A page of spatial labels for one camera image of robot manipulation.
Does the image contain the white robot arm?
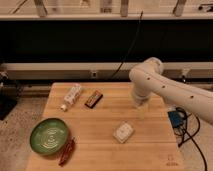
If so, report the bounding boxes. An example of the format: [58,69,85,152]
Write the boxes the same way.
[129,57,213,125]

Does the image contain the white square packet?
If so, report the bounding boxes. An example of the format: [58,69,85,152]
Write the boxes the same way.
[113,122,134,143]

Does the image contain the blue connector box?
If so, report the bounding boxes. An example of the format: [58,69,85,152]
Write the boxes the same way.
[168,111,183,128]

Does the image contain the brown chocolate bar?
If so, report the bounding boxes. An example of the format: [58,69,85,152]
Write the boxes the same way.
[85,91,103,109]

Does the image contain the white plastic bottle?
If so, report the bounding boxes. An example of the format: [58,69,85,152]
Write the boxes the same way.
[60,84,83,111]

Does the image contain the black equipment at left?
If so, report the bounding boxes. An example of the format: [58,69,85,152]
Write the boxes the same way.
[0,71,19,121]

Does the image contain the black floor cable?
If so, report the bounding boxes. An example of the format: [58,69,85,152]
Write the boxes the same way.
[173,107,209,171]

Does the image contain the wall power outlet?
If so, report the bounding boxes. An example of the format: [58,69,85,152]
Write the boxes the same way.
[91,71,98,79]

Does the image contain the black hanging cable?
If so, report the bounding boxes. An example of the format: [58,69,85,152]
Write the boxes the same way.
[108,10,145,81]

